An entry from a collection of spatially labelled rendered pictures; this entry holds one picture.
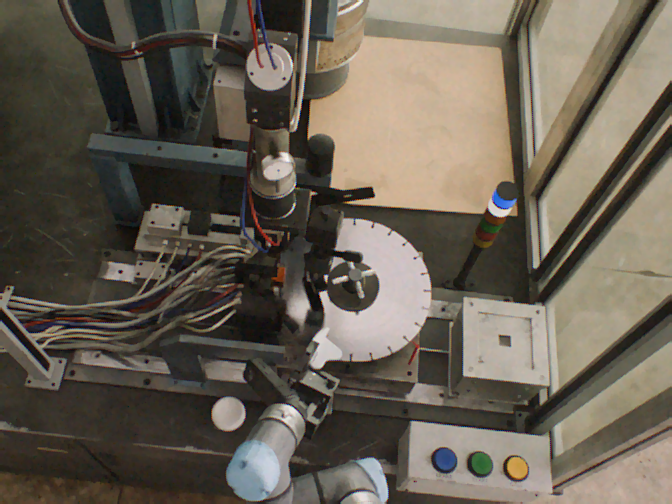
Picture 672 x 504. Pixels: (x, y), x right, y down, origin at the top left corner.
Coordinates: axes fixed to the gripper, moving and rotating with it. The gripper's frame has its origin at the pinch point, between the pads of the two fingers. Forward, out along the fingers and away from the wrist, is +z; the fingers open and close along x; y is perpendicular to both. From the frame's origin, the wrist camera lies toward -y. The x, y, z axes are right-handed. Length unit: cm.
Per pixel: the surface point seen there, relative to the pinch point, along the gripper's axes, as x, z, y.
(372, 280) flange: 9.0, 19.1, 3.5
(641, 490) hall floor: -60, 88, 103
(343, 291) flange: 6.2, 14.8, -0.9
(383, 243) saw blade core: 13.6, 27.9, 2.0
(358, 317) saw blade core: 3.4, 12.6, 4.2
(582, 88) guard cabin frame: 54, 52, 28
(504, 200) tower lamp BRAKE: 34.8, 22.9, 21.2
